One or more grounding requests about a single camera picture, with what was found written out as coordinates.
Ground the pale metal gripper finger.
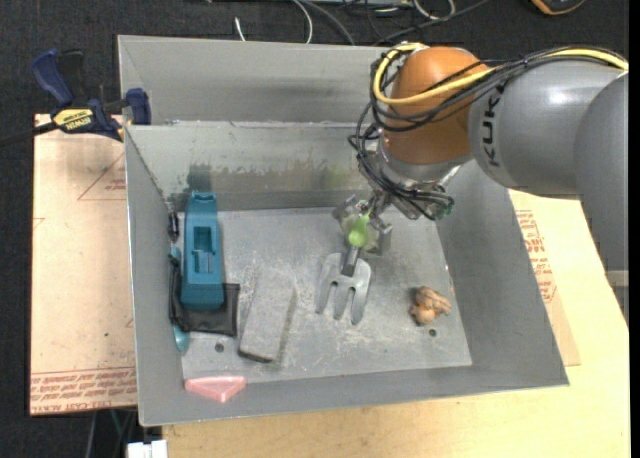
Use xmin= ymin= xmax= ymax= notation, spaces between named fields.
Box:
xmin=371 ymin=215 xmax=394 ymax=254
xmin=332 ymin=197 xmax=362 ymax=233

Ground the grey garden fork green handle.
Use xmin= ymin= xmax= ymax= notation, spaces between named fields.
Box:
xmin=314 ymin=213 xmax=373 ymax=326

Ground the brown toy animal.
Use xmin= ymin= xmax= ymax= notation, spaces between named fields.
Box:
xmin=408 ymin=285 xmax=453 ymax=327

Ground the grey flat block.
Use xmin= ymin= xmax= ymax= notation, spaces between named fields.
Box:
xmin=237 ymin=273 xmax=298 ymax=364

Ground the grey metal bin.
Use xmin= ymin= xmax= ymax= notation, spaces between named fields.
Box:
xmin=117 ymin=34 xmax=570 ymax=428

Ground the black cloth pouch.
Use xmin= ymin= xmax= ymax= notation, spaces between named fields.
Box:
xmin=168 ymin=254 xmax=241 ymax=338

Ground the teal blue plastic box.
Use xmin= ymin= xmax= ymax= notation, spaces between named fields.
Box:
xmin=180 ymin=190 xmax=225 ymax=311

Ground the pink triangle block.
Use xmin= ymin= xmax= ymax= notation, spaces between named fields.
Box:
xmin=184 ymin=374 xmax=248 ymax=404

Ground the brown cardboard board red print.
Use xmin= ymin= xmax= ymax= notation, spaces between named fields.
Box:
xmin=29 ymin=113 xmax=582 ymax=417

